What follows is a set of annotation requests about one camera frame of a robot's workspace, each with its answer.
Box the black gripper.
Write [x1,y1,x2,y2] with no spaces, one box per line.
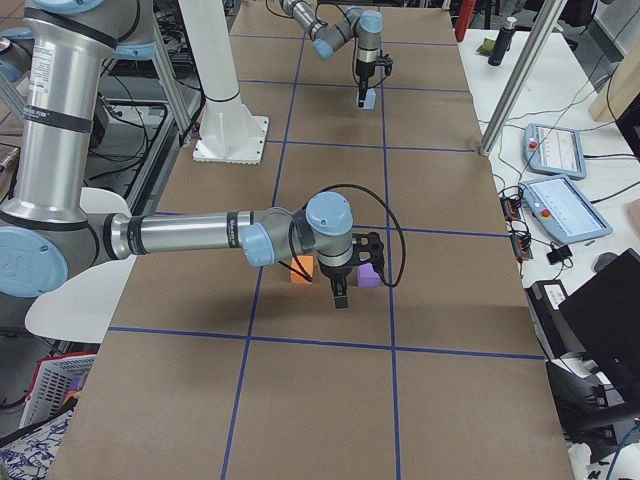
[355,59,376,107]
[320,263,353,309]

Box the light blue foam block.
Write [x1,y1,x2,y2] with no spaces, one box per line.
[356,89,377,110]

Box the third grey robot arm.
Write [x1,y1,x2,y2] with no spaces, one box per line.
[1,27,35,82]

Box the purple foam block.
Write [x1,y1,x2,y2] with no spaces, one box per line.
[356,263,382,288]

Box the orange foam block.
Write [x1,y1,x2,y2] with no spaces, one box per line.
[289,255,314,285]

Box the green cloth pouch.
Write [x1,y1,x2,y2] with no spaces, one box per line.
[476,38,496,56]

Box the black water bottle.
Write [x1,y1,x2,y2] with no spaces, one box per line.
[488,16,517,66]

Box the black power adapter box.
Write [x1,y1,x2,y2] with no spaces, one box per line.
[525,280,571,355]

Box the far teach pendant tablet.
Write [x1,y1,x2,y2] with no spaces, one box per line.
[524,123,587,180]

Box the teach pendant tablet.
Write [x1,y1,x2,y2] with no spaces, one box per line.
[524,123,587,180]
[519,174,613,244]

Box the near teach pendant tablet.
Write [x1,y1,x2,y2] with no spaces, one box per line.
[519,174,613,244]

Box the black laptop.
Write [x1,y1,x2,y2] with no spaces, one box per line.
[560,249,639,386]

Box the white plastic basket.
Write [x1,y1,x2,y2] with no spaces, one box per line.
[19,352,96,428]

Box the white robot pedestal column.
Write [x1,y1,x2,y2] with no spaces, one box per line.
[179,0,269,164]

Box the aluminium frame post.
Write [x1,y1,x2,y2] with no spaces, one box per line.
[479,0,567,157]

